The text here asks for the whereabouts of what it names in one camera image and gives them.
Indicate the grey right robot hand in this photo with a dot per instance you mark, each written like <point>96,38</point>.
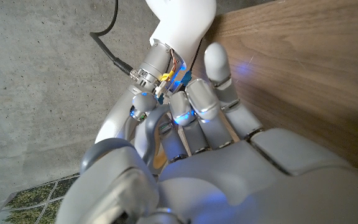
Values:
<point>117,121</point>

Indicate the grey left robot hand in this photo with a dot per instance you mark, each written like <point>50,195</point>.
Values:
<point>244,186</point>

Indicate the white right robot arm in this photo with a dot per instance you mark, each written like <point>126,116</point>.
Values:
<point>182,25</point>

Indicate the printed window forest backdrop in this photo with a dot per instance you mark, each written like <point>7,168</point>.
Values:
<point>36,202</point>

